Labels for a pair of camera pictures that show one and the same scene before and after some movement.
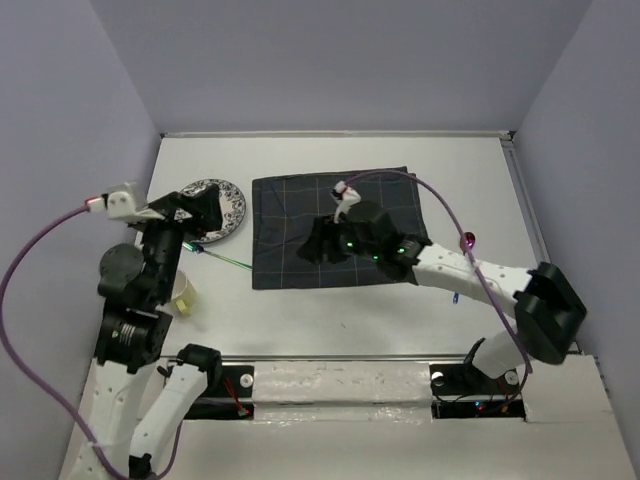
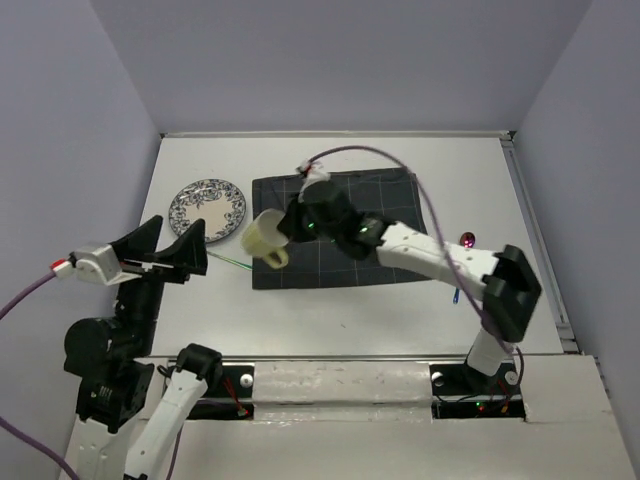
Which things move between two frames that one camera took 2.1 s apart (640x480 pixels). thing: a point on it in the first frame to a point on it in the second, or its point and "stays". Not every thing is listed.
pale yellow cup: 184,295 to 262,238
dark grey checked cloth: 283,205 stays
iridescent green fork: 194,247 stays
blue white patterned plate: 232,209 stays
